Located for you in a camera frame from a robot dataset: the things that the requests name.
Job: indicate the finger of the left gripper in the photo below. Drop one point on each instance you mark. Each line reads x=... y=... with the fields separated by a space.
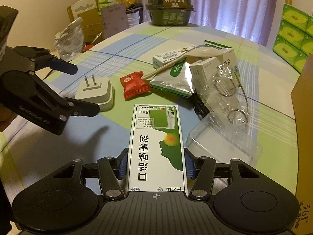
x=74 y=107
x=42 y=58

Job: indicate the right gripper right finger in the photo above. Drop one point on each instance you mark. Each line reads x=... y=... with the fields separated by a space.
x=201 y=170

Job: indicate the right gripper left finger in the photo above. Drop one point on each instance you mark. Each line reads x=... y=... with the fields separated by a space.
x=111 y=170

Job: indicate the white power plug adapter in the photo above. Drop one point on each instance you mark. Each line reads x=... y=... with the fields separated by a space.
x=96 y=90

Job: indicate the green white spray medicine box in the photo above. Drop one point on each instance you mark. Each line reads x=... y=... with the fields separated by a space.
x=156 y=161

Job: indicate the wire rack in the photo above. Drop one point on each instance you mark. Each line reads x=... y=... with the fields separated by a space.
x=224 y=95

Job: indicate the crumpled silver plastic bag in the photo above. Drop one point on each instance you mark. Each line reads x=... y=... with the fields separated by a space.
x=70 y=42

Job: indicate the clear plastic tray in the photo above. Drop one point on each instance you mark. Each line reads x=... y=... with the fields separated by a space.
x=222 y=140

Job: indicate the red snack packet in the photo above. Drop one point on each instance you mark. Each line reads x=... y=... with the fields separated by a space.
x=134 y=85

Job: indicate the white chair back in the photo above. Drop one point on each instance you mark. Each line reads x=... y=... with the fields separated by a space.
x=80 y=7

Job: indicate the checked tablecloth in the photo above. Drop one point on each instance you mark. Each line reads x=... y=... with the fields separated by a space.
x=29 y=153

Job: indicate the silver foil pouch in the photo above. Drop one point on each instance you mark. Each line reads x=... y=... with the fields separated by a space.
x=177 y=79

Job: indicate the white green tablet box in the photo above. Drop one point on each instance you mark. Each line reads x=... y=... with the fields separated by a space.
x=209 y=60

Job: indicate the long white medicine box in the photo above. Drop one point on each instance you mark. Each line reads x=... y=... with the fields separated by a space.
x=159 y=60

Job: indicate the white plastic spoon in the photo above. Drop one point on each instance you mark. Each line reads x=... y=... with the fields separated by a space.
x=185 y=56

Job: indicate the large cardboard box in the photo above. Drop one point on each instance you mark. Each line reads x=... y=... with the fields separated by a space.
x=301 y=96

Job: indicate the dark green noodle bowl box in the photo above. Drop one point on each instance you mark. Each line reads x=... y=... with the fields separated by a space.
x=169 y=12

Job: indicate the green tissue pack stack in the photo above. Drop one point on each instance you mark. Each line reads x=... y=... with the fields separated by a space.
x=293 y=42

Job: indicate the purple curtain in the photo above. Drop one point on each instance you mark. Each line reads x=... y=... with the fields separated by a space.
x=250 y=19

